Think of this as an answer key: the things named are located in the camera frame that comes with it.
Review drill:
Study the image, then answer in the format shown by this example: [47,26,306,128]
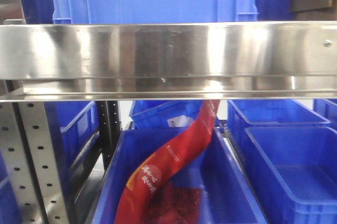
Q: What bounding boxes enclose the blue centre bin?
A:
[92,128,267,223]

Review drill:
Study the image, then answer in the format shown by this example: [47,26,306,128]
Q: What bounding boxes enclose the stainless steel shelf rail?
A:
[1,21,336,102]

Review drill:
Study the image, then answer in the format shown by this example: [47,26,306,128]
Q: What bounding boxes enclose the blue right rear bin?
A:
[227,99,331,146]

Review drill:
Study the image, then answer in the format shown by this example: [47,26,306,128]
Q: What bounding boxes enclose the perforated steel upright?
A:
[1,102,77,223]

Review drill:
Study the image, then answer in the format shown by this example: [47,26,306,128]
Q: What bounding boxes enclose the blue left bin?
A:
[37,101,100,178]

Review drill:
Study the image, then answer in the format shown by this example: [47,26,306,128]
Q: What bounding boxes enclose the blue right front bin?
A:
[244,127,336,223]

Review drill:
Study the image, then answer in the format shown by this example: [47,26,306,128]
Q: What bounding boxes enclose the blue rear tilted bin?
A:
[129,100,203,129]

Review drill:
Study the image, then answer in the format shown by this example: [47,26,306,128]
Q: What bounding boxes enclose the red printed banner strip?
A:
[114,100,220,223]

